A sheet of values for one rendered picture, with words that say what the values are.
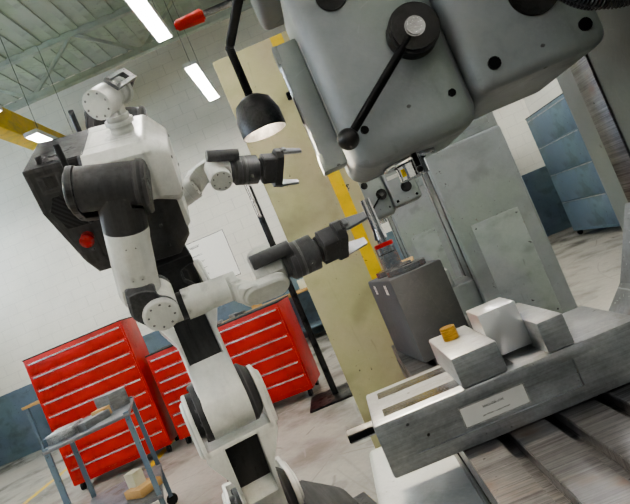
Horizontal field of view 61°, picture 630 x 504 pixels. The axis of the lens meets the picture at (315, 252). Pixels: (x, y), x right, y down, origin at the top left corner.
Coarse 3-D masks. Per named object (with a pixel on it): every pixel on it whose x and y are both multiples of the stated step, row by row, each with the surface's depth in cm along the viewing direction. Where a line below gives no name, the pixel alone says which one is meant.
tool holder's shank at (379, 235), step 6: (366, 204) 127; (366, 210) 127; (372, 210) 127; (372, 216) 127; (372, 222) 127; (378, 222) 127; (372, 228) 127; (378, 228) 127; (378, 234) 127; (384, 234) 127; (378, 240) 127; (384, 240) 127
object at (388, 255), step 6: (390, 246) 126; (378, 252) 127; (384, 252) 126; (390, 252) 126; (396, 252) 127; (384, 258) 126; (390, 258) 126; (396, 258) 126; (384, 264) 126; (390, 264) 126; (396, 264) 126; (384, 270) 128
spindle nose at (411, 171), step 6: (408, 162) 81; (420, 162) 81; (426, 162) 83; (396, 168) 83; (402, 168) 82; (408, 168) 81; (414, 168) 81; (426, 168) 82; (408, 174) 82; (414, 174) 81; (420, 174) 85; (402, 180) 83; (408, 180) 85
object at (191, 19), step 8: (232, 0) 94; (208, 8) 94; (216, 8) 94; (224, 8) 95; (184, 16) 94; (192, 16) 94; (200, 16) 94; (176, 24) 94; (184, 24) 94; (192, 24) 94
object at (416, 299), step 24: (408, 264) 115; (432, 264) 112; (384, 288) 118; (408, 288) 112; (432, 288) 112; (384, 312) 128; (408, 312) 111; (432, 312) 112; (456, 312) 112; (408, 336) 115; (432, 336) 111
